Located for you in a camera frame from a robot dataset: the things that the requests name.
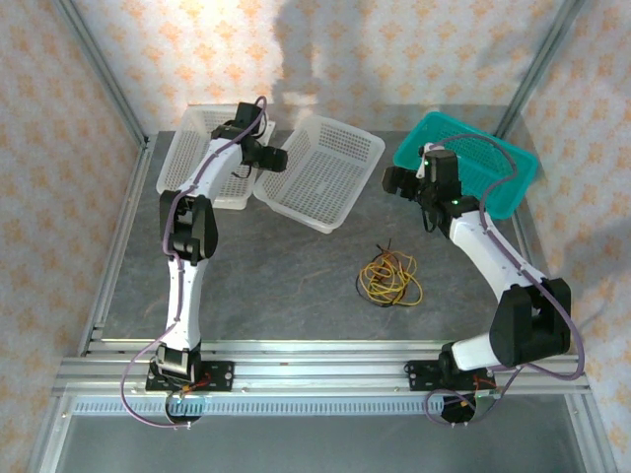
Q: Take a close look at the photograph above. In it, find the yellow cable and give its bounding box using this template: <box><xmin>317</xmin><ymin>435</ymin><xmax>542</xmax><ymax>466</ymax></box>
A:
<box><xmin>359</xmin><ymin>260</ymin><xmax>413</xmax><ymax>307</ymax></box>
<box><xmin>362</xmin><ymin>251</ymin><xmax>424</xmax><ymax>306</ymax></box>

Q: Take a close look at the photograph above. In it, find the teal perforated plastic basket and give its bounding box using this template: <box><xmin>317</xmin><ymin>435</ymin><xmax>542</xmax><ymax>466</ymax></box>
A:
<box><xmin>392</xmin><ymin>110</ymin><xmax>539</xmax><ymax>221</ymax></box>

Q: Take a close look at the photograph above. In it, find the white perforated plastic basket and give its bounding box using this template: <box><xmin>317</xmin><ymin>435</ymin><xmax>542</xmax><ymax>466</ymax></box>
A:
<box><xmin>252</xmin><ymin>115</ymin><xmax>386</xmax><ymax>235</ymax></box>
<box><xmin>156</xmin><ymin>103</ymin><xmax>277</xmax><ymax>213</ymax></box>

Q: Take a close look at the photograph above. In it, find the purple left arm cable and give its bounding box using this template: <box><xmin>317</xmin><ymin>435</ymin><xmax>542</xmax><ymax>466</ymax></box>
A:
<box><xmin>120</xmin><ymin>96</ymin><xmax>270</xmax><ymax>430</ymax></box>

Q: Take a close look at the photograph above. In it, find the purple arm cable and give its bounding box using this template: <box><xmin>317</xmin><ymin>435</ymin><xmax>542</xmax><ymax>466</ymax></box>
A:
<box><xmin>423</xmin><ymin>133</ymin><xmax>587</xmax><ymax>428</ymax></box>
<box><xmin>120</xmin><ymin>96</ymin><xmax>270</xmax><ymax>430</ymax></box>

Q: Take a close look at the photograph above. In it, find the aluminium frame post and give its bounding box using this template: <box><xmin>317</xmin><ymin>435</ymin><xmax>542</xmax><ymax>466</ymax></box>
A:
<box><xmin>491</xmin><ymin>0</ymin><xmax>588</xmax><ymax>144</ymax></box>
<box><xmin>51</xmin><ymin>0</ymin><xmax>152</xmax><ymax>149</ymax></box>

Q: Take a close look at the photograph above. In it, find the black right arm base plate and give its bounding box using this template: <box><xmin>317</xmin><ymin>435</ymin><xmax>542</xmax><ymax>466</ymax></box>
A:
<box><xmin>403</xmin><ymin>359</ymin><xmax>494</xmax><ymax>393</ymax></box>

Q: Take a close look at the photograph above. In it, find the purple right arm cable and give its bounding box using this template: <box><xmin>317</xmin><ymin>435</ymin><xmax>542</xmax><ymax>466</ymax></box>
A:
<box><xmin>423</xmin><ymin>133</ymin><xmax>587</xmax><ymax>428</ymax></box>

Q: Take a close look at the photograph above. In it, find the aluminium front frame rail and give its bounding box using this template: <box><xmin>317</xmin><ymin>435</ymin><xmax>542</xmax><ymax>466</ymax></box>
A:
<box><xmin>51</xmin><ymin>337</ymin><xmax>591</xmax><ymax>398</ymax></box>

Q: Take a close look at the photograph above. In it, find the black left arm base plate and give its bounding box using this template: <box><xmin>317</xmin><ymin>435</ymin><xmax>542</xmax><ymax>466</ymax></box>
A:
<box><xmin>145</xmin><ymin>361</ymin><xmax>236</xmax><ymax>394</ymax></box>

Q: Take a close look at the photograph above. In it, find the grey slotted cable duct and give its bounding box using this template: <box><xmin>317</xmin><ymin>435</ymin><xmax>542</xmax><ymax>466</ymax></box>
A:
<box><xmin>68</xmin><ymin>396</ymin><xmax>568</xmax><ymax>416</ymax></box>

